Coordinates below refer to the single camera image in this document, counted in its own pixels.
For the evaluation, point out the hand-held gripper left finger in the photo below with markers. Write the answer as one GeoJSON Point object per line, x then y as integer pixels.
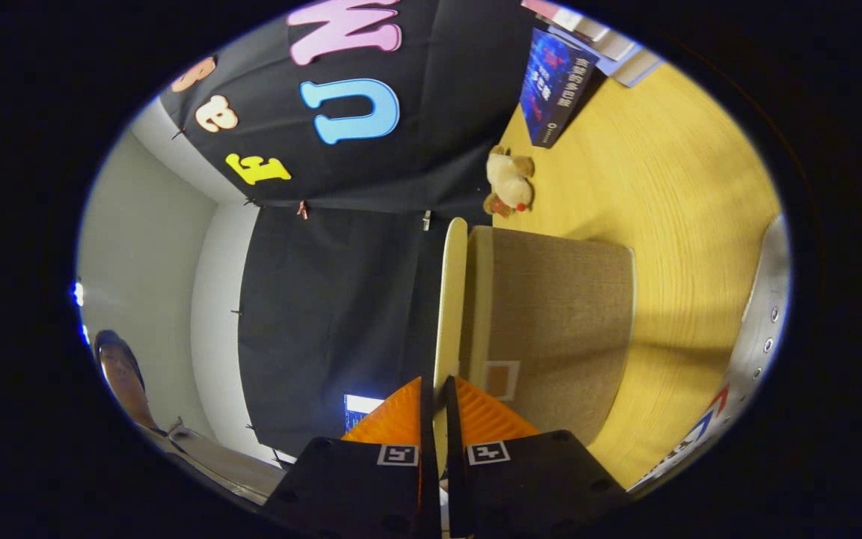
{"type": "Point", "coordinates": [356, 486]}

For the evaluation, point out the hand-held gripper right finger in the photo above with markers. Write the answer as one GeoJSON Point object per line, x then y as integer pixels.
{"type": "Point", "coordinates": [536, 486]}

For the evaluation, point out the brown fabric storage box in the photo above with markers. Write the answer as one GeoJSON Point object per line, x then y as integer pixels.
{"type": "Point", "coordinates": [551, 314]}

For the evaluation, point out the white shoe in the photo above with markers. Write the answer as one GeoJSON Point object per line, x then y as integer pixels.
{"type": "Point", "coordinates": [764, 284]}

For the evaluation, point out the lit computer screen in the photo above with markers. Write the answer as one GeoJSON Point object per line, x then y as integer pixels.
{"type": "Point", "coordinates": [360, 410]}

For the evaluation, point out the beige slanted panel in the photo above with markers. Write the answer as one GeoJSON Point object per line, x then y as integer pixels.
{"type": "Point", "coordinates": [229, 468]}

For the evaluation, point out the brown glossy rounded object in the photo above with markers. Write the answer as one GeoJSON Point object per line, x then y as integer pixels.
{"type": "Point", "coordinates": [123, 378]}

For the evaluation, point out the pink clothes peg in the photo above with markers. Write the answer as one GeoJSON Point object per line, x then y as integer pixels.
{"type": "Point", "coordinates": [301, 210]}

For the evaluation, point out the tan plush dog toy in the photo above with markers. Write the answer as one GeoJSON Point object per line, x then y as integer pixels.
{"type": "Point", "coordinates": [509, 183]}

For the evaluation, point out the dark blue book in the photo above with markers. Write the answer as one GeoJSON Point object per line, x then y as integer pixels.
{"type": "Point", "coordinates": [551, 90]}

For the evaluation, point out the light blue cover book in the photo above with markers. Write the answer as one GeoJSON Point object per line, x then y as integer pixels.
{"type": "Point", "coordinates": [637, 69]}

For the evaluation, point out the white cover book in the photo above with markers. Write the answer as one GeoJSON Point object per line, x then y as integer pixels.
{"type": "Point", "coordinates": [607, 41]}

